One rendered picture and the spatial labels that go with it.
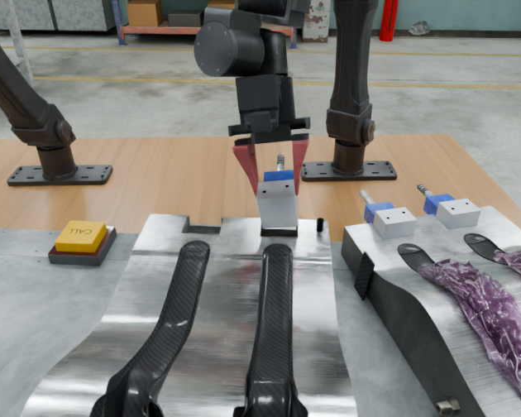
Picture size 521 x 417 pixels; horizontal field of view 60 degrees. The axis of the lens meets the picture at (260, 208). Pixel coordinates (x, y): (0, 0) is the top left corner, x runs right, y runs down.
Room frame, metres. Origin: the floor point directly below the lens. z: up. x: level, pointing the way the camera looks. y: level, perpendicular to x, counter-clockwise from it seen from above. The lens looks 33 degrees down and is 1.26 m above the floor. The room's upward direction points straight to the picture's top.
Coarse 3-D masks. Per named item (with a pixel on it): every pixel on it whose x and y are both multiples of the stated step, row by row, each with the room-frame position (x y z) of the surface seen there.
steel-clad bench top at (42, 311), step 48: (0, 240) 0.60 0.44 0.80; (48, 240) 0.60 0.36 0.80; (0, 288) 0.49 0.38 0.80; (48, 288) 0.49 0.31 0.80; (96, 288) 0.49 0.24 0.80; (336, 288) 0.49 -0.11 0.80; (0, 336) 0.40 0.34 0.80; (48, 336) 0.40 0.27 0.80; (384, 336) 0.40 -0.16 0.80; (0, 384) 0.33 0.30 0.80; (384, 384) 0.33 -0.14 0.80
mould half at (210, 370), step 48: (144, 240) 0.48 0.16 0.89; (192, 240) 0.48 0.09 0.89; (240, 240) 0.48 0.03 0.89; (288, 240) 0.48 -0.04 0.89; (144, 288) 0.40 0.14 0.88; (240, 288) 0.40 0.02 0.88; (96, 336) 0.31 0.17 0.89; (144, 336) 0.32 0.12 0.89; (192, 336) 0.32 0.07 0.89; (240, 336) 0.32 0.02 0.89; (336, 336) 0.32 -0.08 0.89; (48, 384) 0.23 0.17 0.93; (96, 384) 0.23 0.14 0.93; (192, 384) 0.23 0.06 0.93; (240, 384) 0.23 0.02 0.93; (336, 384) 0.24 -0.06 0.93
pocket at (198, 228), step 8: (184, 224) 0.52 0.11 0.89; (192, 224) 0.54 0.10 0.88; (200, 224) 0.54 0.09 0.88; (208, 224) 0.54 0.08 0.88; (216, 224) 0.54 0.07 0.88; (184, 232) 0.52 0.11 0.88; (192, 232) 0.54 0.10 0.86; (200, 232) 0.54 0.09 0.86; (208, 232) 0.54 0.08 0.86; (216, 232) 0.54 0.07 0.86
